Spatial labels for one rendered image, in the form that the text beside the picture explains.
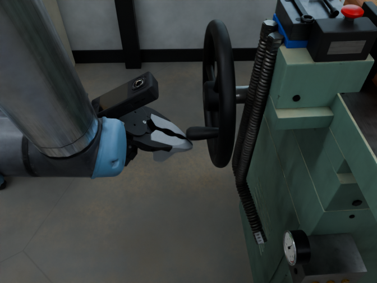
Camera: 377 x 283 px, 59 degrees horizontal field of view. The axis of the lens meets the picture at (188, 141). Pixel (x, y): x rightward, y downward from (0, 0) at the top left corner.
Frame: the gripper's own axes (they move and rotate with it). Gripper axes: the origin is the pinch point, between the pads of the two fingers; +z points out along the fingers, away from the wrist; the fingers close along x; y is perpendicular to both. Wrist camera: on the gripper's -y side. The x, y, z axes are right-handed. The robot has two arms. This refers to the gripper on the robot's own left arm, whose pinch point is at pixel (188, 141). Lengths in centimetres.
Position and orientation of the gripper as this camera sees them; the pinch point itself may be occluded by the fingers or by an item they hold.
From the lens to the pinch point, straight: 58.9
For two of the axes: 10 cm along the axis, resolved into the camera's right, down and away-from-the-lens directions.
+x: 0.8, 7.4, -6.7
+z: 8.6, 3.0, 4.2
